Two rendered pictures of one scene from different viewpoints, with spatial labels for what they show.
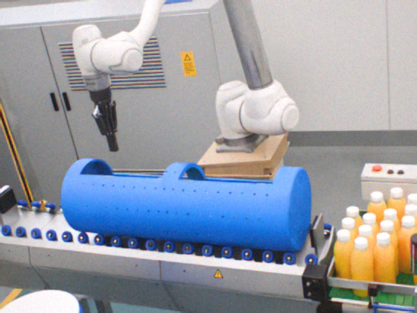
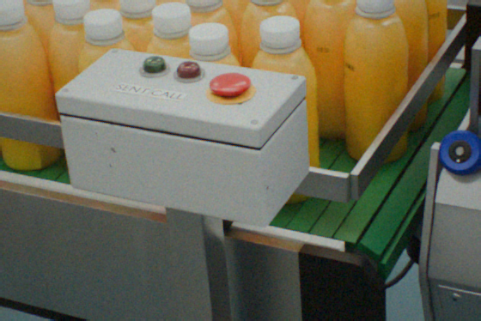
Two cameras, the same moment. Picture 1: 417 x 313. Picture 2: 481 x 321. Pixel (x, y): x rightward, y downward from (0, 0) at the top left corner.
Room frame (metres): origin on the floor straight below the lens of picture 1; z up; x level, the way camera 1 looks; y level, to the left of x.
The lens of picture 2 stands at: (2.84, -0.50, 1.54)
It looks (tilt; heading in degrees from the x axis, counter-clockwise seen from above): 31 degrees down; 183
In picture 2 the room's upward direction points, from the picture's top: 5 degrees counter-clockwise
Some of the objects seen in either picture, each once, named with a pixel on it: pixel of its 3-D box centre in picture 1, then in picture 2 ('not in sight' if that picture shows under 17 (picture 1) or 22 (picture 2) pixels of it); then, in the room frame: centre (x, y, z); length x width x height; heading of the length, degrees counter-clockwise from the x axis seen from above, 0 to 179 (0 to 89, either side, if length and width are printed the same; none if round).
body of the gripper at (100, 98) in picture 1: (102, 100); not in sight; (2.09, 0.38, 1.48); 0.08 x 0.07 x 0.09; 154
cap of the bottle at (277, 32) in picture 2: (377, 196); (279, 31); (1.82, -0.49, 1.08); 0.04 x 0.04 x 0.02
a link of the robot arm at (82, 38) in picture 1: (91, 49); not in sight; (2.09, 0.37, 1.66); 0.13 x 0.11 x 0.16; 41
